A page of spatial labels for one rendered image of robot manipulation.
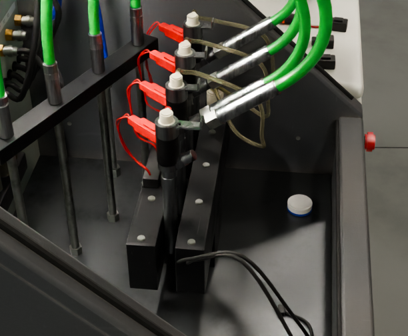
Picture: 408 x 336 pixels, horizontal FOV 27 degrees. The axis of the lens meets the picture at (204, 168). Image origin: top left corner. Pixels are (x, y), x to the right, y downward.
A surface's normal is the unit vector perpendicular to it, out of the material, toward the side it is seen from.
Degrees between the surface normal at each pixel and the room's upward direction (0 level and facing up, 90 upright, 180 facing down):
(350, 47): 0
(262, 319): 0
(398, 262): 0
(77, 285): 43
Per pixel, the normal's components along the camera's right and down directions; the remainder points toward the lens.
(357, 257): 0.00, -0.79
